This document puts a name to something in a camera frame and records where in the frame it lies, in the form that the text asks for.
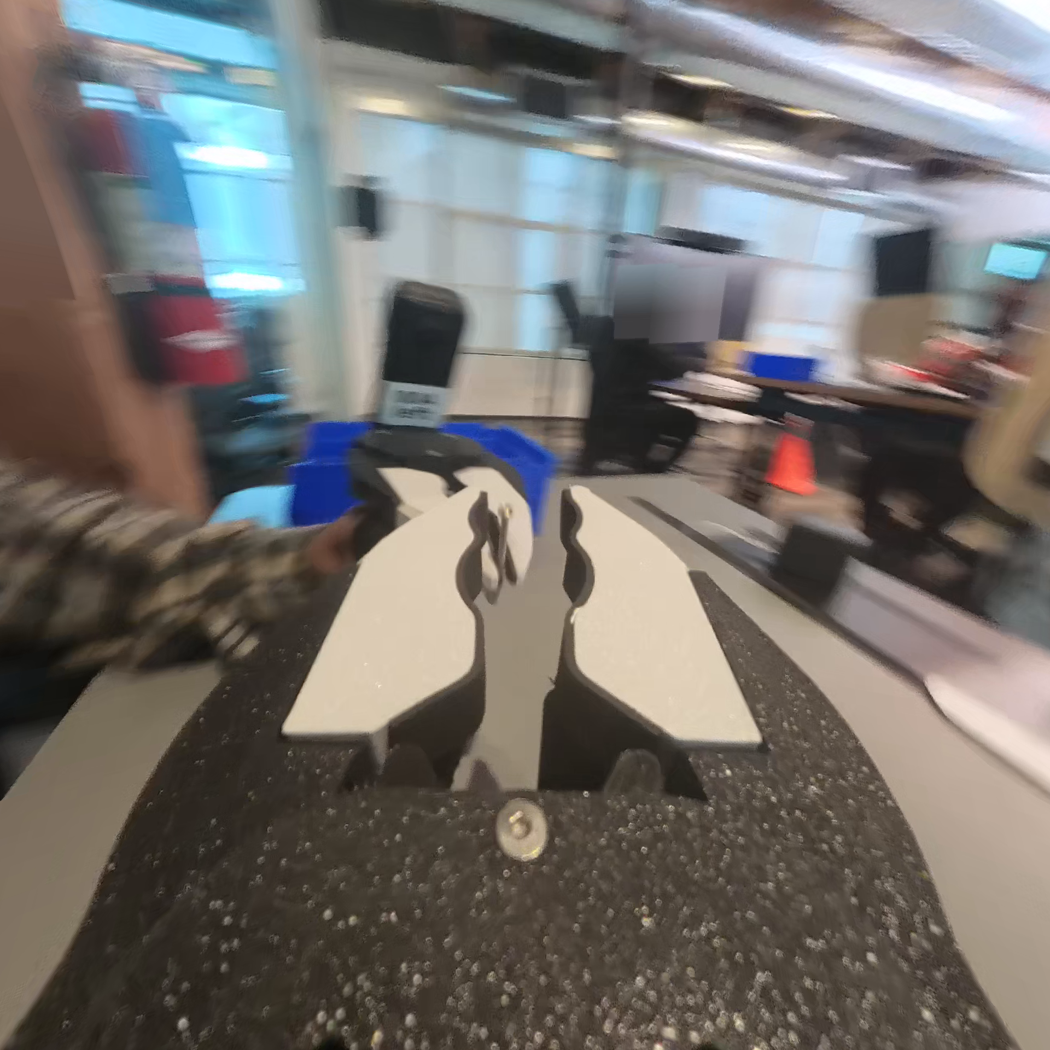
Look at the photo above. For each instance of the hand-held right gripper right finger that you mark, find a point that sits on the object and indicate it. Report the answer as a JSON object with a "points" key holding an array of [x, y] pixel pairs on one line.
{"points": [[656, 656]]}

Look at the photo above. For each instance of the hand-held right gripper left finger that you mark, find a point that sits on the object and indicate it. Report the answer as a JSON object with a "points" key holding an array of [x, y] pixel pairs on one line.
{"points": [[394, 640]]}

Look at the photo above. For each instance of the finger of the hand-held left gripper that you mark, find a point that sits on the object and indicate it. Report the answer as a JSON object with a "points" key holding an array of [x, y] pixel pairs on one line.
{"points": [[414, 492], [523, 549]]}

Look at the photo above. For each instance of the silver steel bolt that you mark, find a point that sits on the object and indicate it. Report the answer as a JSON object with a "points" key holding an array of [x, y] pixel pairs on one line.
{"points": [[504, 513]]}

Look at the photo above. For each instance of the person's left hand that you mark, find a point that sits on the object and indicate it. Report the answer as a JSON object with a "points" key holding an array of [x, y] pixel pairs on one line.
{"points": [[332, 545]]}

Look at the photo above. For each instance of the blue plastic bin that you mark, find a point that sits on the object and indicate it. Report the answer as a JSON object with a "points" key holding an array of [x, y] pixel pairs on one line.
{"points": [[328, 476], [779, 367]]}

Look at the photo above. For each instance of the black studio light panel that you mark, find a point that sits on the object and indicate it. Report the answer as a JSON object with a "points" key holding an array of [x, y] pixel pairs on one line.
{"points": [[361, 212]]}

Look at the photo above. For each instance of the black music stand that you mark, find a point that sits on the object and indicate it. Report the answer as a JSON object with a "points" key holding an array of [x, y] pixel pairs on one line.
{"points": [[566, 308]]}

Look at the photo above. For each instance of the dark grey power adapter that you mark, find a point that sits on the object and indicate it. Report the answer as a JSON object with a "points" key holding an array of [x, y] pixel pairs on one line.
{"points": [[812, 562]]}

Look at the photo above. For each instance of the red fire extinguisher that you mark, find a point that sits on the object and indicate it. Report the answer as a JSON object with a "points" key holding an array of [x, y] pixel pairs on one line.
{"points": [[201, 344]]}

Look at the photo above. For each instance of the orange traffic cone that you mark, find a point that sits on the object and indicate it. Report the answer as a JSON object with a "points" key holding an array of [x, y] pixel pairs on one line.
{"points": [[792, 472]]}

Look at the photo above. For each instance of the blue inspection tag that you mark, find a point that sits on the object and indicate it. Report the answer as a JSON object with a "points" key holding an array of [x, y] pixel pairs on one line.
{"points": [[168, 180]]}

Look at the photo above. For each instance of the wooden desk black legs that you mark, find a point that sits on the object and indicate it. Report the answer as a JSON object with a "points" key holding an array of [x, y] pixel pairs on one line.
{"points": [[861, 394]]}

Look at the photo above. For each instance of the wooden pillar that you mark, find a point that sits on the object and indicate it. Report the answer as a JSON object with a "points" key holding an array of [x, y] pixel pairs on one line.
{"points": [[49, 287]]}

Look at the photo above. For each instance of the beige cardboard panel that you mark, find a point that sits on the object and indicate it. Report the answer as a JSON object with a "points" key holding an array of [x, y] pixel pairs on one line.
{"points": [[902, 328]]}

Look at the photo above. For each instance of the black flat screen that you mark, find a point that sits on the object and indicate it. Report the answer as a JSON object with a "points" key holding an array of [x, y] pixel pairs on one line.
{"points": [[902, 262]]}

